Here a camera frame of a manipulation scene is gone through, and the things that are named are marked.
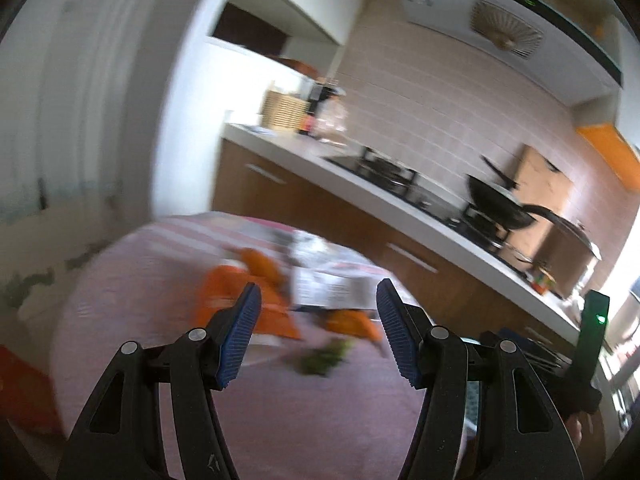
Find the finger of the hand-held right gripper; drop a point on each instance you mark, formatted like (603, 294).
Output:
(545, 360)

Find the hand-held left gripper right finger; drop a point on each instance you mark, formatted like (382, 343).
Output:
(397, 335)

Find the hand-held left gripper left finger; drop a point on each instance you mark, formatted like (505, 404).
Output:
(237, 335)

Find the orange plastic wrapper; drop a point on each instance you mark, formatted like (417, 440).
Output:
(220, 290)

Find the orange scrap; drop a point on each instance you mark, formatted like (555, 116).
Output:
(260, 265)
(350, 324)

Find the green vegetable scrap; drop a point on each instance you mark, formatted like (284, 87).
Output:
(325, 357)

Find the white paper packaging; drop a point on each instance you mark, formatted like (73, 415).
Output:
(325, 287)

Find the clear plastic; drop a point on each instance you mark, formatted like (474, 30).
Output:
(315, 250)

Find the colourful puzzle cube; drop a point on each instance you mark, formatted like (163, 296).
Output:
(542, 280)

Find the brown rice cooker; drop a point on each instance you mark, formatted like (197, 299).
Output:
(565, 265)

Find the pink patterned tablecloth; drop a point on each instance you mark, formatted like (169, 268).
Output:
(300, 410)

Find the black gas stove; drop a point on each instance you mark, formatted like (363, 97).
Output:
(430, 200)

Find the wooden kitchen cabinet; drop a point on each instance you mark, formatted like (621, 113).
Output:
(325, 210)

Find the black wok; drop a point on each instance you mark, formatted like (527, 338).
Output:
(495, 207)

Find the wooden cutting board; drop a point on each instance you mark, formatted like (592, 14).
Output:
(542, 180)

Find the glass pan lid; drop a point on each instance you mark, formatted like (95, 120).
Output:
(500, 172)

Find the white kitchen countertop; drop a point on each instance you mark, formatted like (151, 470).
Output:
(300, 152)

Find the red plastic item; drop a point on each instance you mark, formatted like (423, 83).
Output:
(25, 390)

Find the dark sauce bottle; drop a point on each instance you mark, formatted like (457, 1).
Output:
(307, 122)

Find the clear plastic food bag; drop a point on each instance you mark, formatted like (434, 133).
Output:
(332, 120)

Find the cream plastic utensil basket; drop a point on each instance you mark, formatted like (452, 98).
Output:
(282, 112)

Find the brown tray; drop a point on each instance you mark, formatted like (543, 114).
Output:
(295, 65)

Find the white curtain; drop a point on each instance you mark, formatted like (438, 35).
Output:
(75, 110)

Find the white range hood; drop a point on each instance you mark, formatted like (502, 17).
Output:
(440, 20)

